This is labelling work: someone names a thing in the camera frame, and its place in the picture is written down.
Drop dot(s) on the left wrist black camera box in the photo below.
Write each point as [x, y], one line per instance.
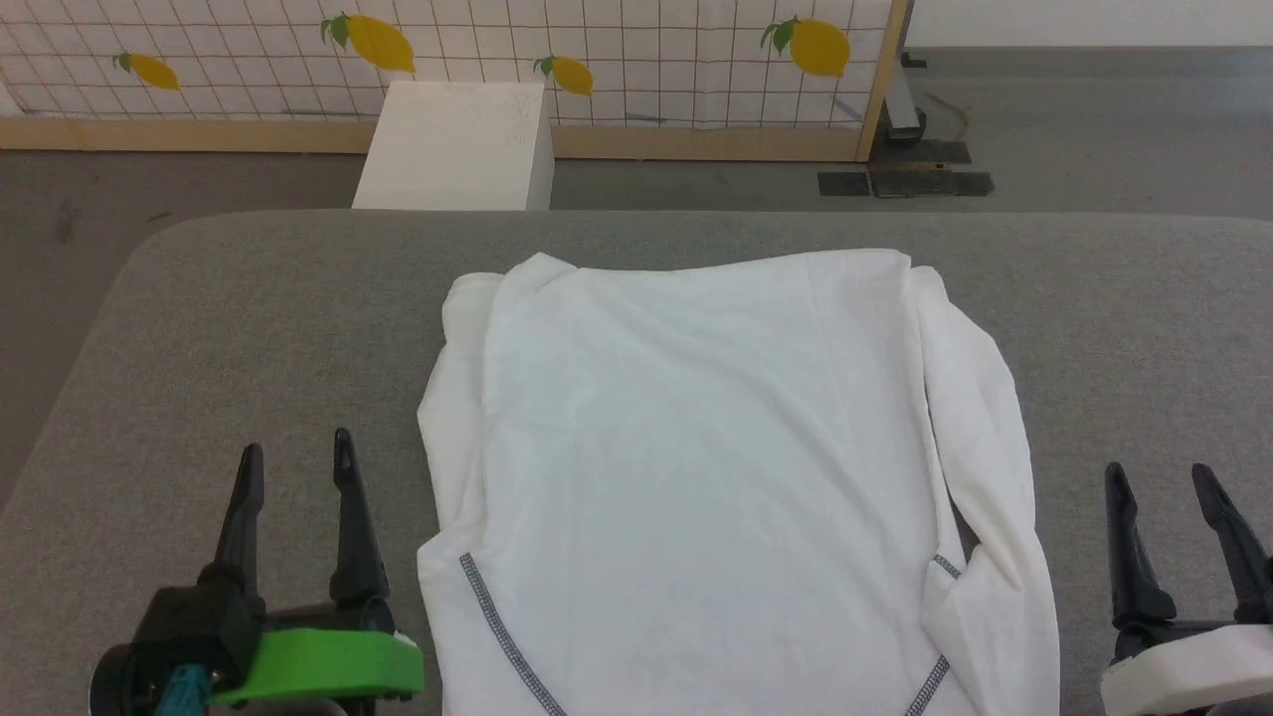
[194, 626]

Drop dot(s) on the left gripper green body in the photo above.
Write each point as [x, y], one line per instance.
[318, 666]

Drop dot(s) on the small black floor tape patch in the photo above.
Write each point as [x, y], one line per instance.
[843, 184]

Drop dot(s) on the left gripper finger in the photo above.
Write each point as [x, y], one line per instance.
[247, 527]
[353, 547]

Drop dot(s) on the grey metal partition foot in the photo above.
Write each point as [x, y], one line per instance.
[903, 104]

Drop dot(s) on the white rectangular box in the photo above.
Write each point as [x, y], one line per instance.
[457, 149]

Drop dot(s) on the grey fabric covered table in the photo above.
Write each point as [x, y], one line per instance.
[249, 318]

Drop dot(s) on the white long sleeve garment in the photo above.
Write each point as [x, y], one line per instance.
[716, 467]

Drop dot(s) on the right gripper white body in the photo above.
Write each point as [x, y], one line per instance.
[1193, 671]

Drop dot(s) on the long black floor tape strip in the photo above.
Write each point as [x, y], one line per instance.
[945, 184]

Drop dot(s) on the lemon print partition screen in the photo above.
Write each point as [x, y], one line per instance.
[646, 40]

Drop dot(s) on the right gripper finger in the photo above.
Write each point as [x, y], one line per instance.
[1129, 557]
[1238, 547]

